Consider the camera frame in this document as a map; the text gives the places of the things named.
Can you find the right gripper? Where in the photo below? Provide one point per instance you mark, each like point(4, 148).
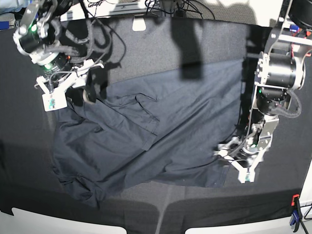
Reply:
point(86, 82)

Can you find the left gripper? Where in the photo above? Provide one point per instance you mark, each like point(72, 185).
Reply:
point(243, 154)

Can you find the dark navy t-shirt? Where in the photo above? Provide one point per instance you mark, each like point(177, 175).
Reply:
point(159, 127)

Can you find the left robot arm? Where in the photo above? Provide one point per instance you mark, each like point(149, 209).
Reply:
point(280, 71)

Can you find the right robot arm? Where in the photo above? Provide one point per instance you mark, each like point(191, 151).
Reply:
point(66, 60)

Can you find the black felt table cover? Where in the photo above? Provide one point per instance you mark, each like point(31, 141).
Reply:
point(26, 134)

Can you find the blue clamp near right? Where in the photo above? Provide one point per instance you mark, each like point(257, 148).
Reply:
point(296, 217)

